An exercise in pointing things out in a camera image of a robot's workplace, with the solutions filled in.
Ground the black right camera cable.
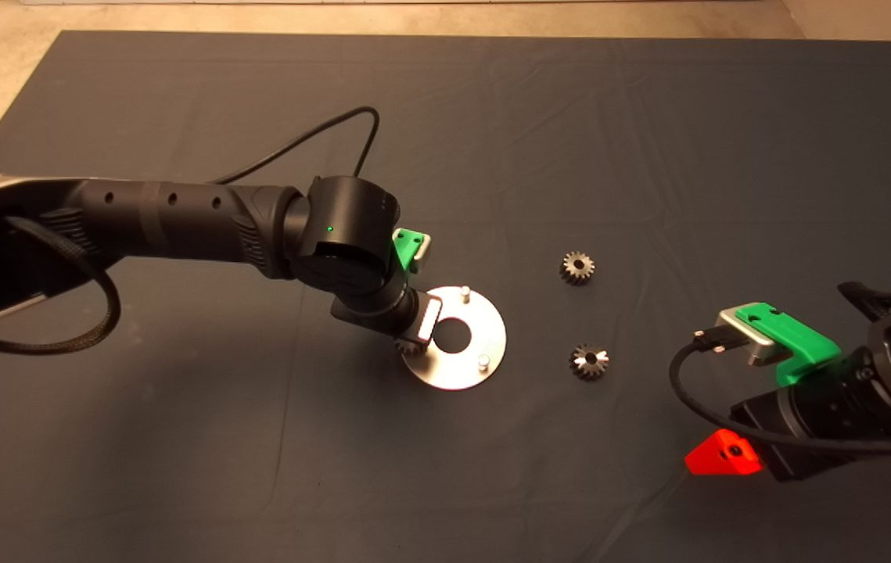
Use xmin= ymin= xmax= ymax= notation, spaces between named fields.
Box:
xmin=670 ymin=328 xmax=891 ymax=456

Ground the green right camera mount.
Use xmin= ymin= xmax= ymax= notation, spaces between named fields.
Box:
xmin=735 ymin=302 xmax=843 ymax=388

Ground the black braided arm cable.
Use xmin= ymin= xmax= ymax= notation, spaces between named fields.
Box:
xmin=0 ymin=215 xmax=121 ymax=357

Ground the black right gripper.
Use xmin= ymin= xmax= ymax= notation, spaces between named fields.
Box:
xmin=685 ymin=391 xmax=845 ymax=482

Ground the round metal carrier plate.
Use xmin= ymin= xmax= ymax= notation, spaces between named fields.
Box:
xmin=402 ymin=285 xmax=508 ymax=392

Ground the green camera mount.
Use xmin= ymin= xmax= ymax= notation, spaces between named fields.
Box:
xmin=392 ymin=228 xmax=424 ymax=274
xmin=735 ymin=302 xmax=843 ymax=388

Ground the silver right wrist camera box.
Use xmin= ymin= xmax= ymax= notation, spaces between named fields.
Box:
xmin=715 ymin=307 xmax=794 ymax=367

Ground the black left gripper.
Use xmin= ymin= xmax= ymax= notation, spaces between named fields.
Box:
xmin=394 ymin=294 xmax=444 ymax=348

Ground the thin black left camera cable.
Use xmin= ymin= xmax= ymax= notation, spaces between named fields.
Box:
xmin=210 ymin=106 xmax=381 ymax=185

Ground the dark grey table cloth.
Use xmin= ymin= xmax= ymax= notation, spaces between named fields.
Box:
xmin=0 ymin=30 xmax=891 ymax=563

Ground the green left camera mount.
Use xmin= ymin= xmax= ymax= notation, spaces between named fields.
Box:
xmin=392 ymin=228 xmax=424 ymax=274

